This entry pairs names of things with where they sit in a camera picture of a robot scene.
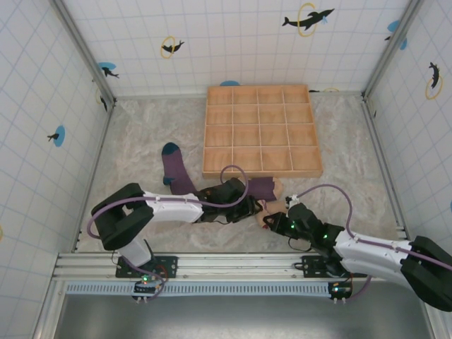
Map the purple sock with teal toe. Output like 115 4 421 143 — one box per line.
161 142 197 195
246 176 277 201

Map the wooden compartment tray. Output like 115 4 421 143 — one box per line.
201 83 324 180

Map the right controller board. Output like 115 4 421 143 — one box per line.
327 280 354 304

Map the controller board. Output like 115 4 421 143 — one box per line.
132 273 167 304
327 280 354 304

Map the grey metal sheet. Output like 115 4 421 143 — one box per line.
52 292 437 339

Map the left controller board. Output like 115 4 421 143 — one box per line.
132 273 167 304

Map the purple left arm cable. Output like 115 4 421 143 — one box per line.
87 164 252 303

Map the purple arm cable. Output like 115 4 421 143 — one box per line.
296 183 452 303
87 164 252 303

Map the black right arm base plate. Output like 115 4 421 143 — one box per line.
292 254 354 280

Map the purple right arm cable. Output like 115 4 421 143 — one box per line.
296 183 452 303

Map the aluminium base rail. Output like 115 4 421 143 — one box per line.
52 251 439 283

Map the grey slotted cable duct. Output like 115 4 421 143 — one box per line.
65 282 335 297

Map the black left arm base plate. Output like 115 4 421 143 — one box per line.
115 254 179 280

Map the aluminium side frame rail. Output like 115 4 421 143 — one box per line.
360 92 415 252
71 97 119 254

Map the aluminium back frame rail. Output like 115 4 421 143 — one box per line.
112 90 367 102

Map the small dolphin yellow ring sticker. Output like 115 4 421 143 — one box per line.
95 87 109 113
160 35 186 59

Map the large dolphin yellow ring sticker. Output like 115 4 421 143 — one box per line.
281 2 335 38

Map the aluminium corner post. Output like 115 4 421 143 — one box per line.
52 0 117 105
362 0 424 100

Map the upright dolphin yellow ring sticker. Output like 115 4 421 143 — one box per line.
424 61 444 100

